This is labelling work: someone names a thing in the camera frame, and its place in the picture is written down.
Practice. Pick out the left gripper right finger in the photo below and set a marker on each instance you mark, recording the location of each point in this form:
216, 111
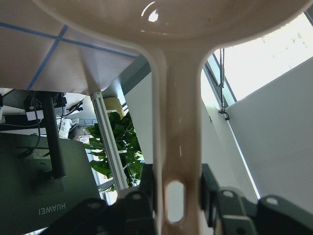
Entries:
228, 212

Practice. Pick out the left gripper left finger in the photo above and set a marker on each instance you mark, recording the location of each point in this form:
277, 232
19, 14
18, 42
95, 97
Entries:
131, 214

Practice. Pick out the green potted plant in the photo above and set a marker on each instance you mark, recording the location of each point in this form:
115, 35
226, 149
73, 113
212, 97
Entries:
126, 141

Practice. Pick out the black Huawei monitor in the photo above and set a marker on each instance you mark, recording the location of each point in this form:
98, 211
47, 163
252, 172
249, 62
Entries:
41, 178

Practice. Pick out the aluminium frame post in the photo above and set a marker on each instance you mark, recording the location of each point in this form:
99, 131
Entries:
109, 142

